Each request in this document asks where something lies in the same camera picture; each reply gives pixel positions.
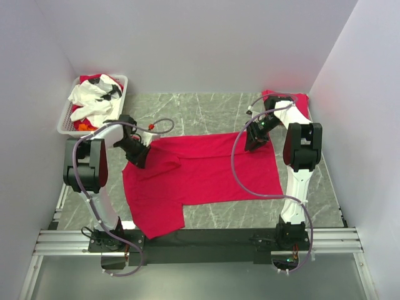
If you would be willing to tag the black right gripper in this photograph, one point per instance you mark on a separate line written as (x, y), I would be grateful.
(254, 140)

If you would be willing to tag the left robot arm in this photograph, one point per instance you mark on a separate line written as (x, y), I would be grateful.
(86, 170)

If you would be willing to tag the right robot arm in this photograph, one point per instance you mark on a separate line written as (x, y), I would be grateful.
(301, 154)

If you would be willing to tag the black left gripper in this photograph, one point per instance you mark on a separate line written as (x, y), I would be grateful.
(139, 159)

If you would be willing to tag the red t-shirt in basket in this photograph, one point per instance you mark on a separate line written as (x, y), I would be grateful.
(90, 78)

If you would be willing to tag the white plastic laundry basket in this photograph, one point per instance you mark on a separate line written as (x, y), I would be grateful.
(93, 100)

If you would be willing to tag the orange t-shirt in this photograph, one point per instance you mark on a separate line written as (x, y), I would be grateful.
(85, 127)

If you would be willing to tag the folded red t-shirt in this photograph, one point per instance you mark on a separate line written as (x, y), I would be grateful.
(302, 100)

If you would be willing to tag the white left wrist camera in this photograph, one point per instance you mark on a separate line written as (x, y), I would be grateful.
(147, 138)

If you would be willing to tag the aluminium rail frame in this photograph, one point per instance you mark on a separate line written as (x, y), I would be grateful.
(334, 268)

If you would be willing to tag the red t-shirt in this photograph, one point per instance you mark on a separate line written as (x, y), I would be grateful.
(193, 170)
(302, 100)
(90, 78)

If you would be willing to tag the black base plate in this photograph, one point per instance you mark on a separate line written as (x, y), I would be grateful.
(258, 246)

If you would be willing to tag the white and black t-shirt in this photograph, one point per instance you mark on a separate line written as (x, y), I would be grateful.
(97, 100)

